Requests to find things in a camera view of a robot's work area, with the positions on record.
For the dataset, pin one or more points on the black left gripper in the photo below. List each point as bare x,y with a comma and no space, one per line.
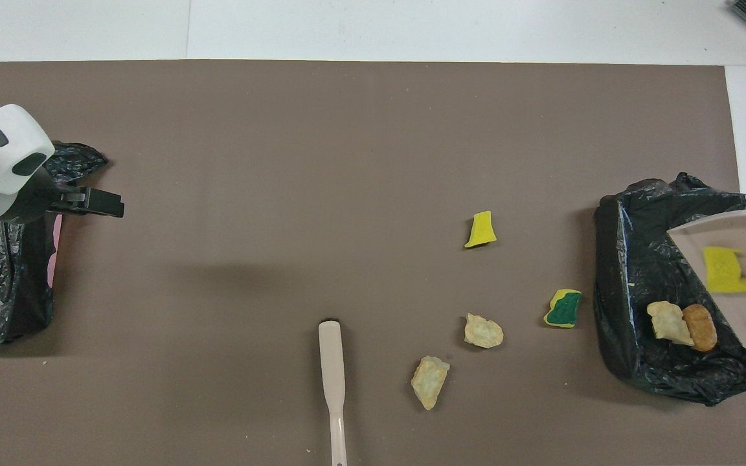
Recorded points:
43,200

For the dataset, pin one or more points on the pale tan bread chunk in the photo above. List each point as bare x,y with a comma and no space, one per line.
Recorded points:
429,382

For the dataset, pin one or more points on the tan orange croissant piece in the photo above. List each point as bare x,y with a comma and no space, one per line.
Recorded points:
483,331

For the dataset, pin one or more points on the green and yellow sponge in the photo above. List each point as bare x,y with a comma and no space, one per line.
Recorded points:
564,310

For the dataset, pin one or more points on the orange striped croissant piece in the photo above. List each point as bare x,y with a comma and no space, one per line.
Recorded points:
667,321

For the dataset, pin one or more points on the brown fried nugget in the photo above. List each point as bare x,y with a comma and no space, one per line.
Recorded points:
701,327

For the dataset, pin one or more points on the yellow sponge piece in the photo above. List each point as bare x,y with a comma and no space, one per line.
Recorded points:
480,230
723,268

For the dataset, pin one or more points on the brown table mat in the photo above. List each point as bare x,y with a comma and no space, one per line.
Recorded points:
282,162

